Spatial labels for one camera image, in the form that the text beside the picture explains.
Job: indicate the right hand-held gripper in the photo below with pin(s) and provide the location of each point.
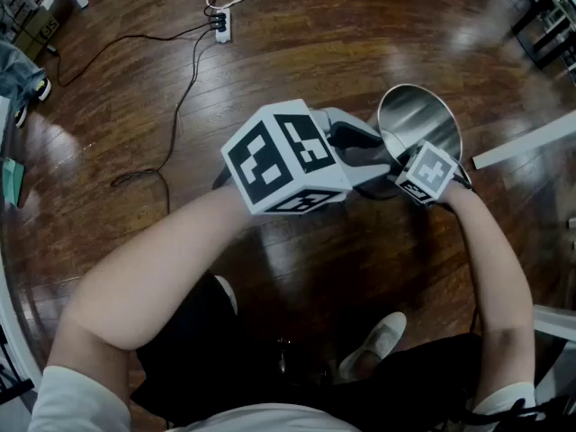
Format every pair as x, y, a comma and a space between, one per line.
427, 169

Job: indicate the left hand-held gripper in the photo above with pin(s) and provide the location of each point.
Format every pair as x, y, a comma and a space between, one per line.
270, 160

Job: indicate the shiny metal wastebasket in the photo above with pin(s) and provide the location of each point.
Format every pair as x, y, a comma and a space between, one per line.
418, 115

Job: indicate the person's left forearm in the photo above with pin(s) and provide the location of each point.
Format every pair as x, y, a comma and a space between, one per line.
153, 268

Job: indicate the person's right forearm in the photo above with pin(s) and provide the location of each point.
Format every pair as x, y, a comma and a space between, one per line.
499, 277

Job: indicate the white flat plank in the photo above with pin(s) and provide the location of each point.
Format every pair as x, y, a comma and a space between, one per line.
526, 140

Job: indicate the person's left beige shoe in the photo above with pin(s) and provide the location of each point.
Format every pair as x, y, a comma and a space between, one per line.
227, 293

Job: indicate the person's beige shoe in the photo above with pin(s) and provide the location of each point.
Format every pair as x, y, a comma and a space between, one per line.
227, 293
375, 344

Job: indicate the white power strip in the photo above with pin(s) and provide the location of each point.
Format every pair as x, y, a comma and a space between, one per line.
223, 27

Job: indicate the person's right beige shoe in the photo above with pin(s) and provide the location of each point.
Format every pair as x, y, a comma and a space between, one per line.
375, 344

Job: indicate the white furniture panel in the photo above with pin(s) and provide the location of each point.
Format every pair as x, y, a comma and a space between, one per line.
555, 326

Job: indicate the person's black trousers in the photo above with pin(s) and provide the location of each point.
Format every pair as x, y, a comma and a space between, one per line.
234, 367

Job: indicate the green flat object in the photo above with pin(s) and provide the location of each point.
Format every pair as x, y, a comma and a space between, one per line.
12, 182

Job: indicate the brown cardboard box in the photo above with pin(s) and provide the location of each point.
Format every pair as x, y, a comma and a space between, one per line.
40, 27

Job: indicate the person's white shirt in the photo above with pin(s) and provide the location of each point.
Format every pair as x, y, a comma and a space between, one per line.
76, 403

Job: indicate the black frame furniture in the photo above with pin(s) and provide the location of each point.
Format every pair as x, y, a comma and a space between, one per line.
546, 29

